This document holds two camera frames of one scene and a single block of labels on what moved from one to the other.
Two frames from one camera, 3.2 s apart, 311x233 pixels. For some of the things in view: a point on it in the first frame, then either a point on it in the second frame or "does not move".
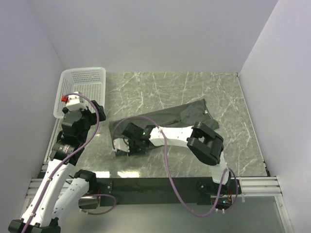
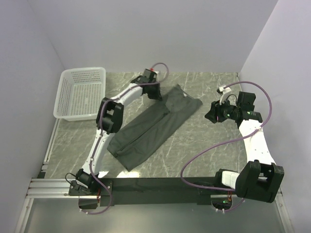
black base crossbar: [160, 191] does not move
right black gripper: [131, 152] → [215, 110]
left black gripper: [93, 115] → [157, 95]
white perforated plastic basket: [91, 82] does not move
